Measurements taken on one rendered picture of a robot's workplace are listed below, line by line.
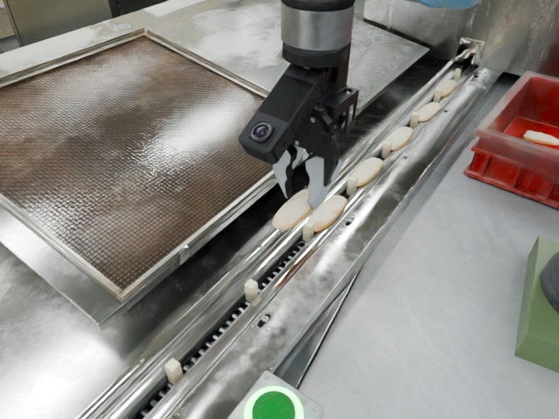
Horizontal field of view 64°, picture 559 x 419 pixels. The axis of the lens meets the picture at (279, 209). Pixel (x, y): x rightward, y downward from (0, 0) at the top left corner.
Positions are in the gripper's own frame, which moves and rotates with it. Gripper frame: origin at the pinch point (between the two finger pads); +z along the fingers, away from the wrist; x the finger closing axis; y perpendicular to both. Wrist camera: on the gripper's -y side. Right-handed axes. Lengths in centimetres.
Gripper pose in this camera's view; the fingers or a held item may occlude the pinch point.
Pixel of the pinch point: (298, 198)
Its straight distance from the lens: 59.8
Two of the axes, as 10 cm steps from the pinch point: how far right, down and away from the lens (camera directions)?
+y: 5.8, -5.2, 6.3
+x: -8.2, -3.7, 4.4
